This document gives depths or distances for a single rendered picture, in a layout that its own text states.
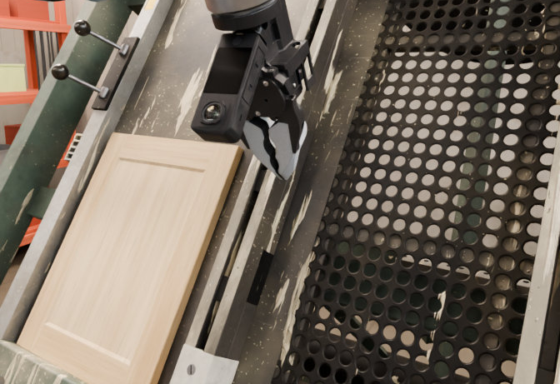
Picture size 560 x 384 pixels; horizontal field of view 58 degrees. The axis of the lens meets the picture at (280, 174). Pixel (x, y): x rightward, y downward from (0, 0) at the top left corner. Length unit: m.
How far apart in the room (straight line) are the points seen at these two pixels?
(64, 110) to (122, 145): 0.33
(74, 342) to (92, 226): 0.24
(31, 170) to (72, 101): 0.21
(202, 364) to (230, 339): 0.05
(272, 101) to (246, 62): 0.06
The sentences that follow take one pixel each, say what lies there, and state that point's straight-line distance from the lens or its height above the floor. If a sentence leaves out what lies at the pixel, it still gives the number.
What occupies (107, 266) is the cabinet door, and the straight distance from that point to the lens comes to 1.08.
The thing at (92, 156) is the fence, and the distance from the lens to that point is 1.23.
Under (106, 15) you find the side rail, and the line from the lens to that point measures 1.57.
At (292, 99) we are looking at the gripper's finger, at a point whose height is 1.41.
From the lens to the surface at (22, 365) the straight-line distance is 1.13.
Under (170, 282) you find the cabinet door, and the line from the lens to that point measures 0.95.
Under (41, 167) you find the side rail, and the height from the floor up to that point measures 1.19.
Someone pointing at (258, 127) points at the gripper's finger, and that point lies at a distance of 0.57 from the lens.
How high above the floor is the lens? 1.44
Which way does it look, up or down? 12 degrees down
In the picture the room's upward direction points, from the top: straight up
